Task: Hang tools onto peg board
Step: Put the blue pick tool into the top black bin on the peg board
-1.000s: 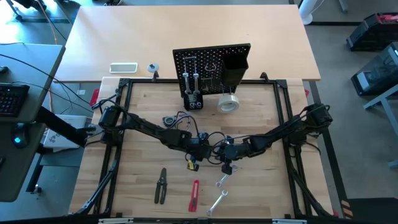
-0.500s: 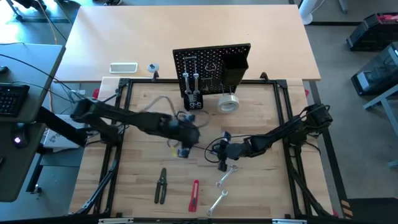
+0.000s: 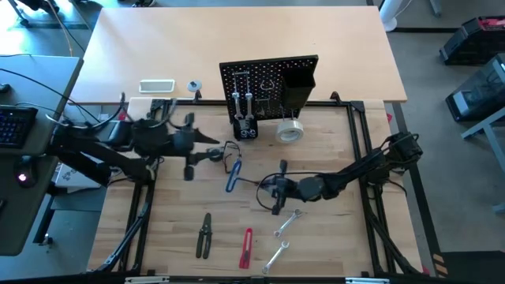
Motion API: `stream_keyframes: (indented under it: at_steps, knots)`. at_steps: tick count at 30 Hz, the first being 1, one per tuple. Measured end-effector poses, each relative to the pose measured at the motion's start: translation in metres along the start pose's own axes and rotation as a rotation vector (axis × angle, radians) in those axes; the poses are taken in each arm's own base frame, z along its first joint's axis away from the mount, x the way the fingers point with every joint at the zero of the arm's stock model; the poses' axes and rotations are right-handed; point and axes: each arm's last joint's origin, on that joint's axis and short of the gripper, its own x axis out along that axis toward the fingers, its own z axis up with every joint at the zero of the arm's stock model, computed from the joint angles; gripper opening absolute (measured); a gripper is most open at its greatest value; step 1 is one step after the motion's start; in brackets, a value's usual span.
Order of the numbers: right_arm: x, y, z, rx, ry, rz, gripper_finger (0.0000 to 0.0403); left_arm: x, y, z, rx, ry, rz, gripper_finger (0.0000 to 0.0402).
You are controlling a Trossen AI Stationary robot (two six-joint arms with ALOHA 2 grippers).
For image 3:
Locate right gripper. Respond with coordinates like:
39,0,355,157
263,159,316,216

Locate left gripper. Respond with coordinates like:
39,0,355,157
171,113,222,181

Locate blue T-handle hex key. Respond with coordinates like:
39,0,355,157
225,158,262,194

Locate white tape roll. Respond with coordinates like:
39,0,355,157
275,119,305,144

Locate red utility knife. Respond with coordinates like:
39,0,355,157
238,227,255,271

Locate black pliers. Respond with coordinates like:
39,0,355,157
195,212,213,260

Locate clear black safety glasses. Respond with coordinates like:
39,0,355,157
223,140,242,174

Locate black socket holder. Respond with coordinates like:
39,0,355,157
232,117,260,142

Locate white rectangular tray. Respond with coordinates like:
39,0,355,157
138,78,176,95

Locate black pegboard bin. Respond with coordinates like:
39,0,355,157
280,67,316,112

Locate black metal pegboard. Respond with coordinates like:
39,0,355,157
219,54,320,121

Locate large light wooden desk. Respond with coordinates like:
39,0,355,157
69,5,408,105

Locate black desk support beam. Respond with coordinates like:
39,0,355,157
44,133,112,188

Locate white cardboard box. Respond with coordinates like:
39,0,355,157
54,144,119,189

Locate grey desk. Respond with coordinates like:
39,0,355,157
0,54,84,257

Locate black computer mouse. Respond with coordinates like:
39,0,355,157
13,155,36,189

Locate black keyboard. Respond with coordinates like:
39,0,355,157
0,104,39,151

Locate white cylindrical stand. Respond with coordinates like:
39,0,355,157
377,0,408,33

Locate black office chair base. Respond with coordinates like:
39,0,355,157
7,0,71,28

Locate grey metal table leg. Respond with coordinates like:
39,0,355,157
460,105,505,215

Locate black crate with red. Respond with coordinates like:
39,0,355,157
439,14,505,66

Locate long double wire hook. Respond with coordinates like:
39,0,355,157
232,70,250,95

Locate dark glass enclosure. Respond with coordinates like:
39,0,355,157
444,52,505,123

